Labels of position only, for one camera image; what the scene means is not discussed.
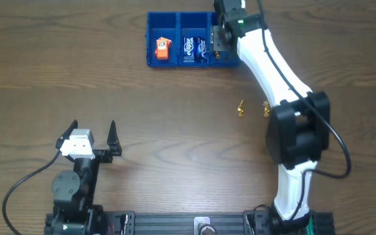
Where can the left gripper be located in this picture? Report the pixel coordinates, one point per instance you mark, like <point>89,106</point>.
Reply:
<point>103,156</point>

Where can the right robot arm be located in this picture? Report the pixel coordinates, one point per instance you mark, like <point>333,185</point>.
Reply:
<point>266,68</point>

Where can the orange candy box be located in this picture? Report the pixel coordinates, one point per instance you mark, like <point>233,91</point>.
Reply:
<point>162,48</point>

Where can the blue tray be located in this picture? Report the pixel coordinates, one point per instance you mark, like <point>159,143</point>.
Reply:
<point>165,19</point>

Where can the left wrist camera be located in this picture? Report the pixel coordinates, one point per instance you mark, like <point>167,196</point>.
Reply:
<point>78,143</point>

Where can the mounting rail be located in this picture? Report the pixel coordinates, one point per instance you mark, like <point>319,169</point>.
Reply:
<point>165,223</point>

